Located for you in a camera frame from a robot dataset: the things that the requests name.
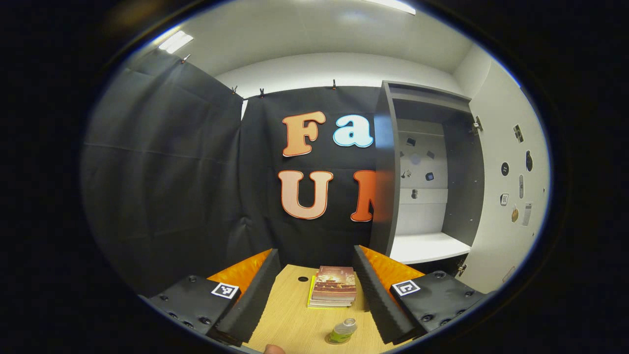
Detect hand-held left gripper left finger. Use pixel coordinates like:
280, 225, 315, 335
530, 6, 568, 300
139, 248, 282, 347

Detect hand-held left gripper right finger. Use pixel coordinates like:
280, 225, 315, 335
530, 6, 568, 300
352, 245, 494, 346

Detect small clear green bottle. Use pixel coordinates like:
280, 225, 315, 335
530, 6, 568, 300
329, 318, 358, 344

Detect beige cabinet door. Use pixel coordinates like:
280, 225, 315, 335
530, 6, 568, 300
457, 59, 551, 295

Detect white cabinet shelf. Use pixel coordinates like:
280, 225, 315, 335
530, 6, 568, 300
390, 232, 471, 265

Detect dark grey cabinet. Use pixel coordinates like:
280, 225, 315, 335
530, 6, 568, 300
369, 80, 486, 276

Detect red brown cover book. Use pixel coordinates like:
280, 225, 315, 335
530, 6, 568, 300
312, 266, 357, 302

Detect black backdrop cloth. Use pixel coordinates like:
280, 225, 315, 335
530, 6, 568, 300
81, 47, 391, 295

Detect ceiling light panel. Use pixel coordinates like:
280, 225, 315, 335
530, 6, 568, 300
158, 30, 194, 54
364, 0, 416, 15

